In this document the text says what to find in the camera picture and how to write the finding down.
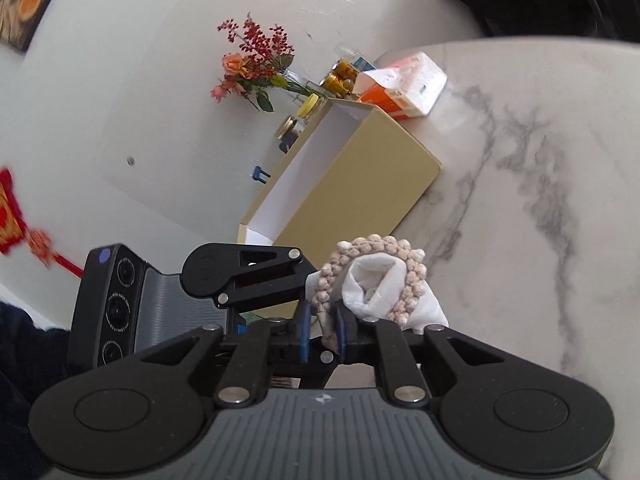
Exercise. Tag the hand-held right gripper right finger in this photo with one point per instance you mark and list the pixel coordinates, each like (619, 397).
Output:
(341, 332)

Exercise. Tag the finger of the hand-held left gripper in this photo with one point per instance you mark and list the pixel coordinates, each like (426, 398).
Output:
(312, 370)
(270, 287)

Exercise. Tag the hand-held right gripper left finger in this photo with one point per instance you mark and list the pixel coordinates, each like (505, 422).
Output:
(305, 335)

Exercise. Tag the white paper napkin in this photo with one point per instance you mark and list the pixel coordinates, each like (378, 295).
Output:
(372, 280)

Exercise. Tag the blue clip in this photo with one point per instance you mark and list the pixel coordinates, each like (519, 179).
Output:
(260, 174)

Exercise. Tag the tan cardboard box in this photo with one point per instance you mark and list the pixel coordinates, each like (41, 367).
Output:
(360, 175)

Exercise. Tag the gold lid jar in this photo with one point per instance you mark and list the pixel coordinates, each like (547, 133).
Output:
(286, 127)

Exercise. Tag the person's dark blue clothing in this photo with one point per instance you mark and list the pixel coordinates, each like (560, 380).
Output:
(20, 385)

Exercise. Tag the yellow lid jar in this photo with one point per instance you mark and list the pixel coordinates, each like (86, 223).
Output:
(308, 104)

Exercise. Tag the clear glass vase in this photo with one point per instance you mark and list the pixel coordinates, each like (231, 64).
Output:
(300, 82)

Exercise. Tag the small blue packet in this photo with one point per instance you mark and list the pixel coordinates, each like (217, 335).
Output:
(364, 65)

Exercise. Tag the orange white tissue box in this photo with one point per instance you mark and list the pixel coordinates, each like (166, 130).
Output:
(410, 90)

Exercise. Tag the red orange flower bouquet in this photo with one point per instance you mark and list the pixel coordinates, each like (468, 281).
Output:
(255, 40)

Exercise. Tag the dark framed food picture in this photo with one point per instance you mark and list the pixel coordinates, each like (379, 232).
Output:
(25, 10)

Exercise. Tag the red knot wall ornament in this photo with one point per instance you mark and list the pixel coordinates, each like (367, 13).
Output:
(12, 210)

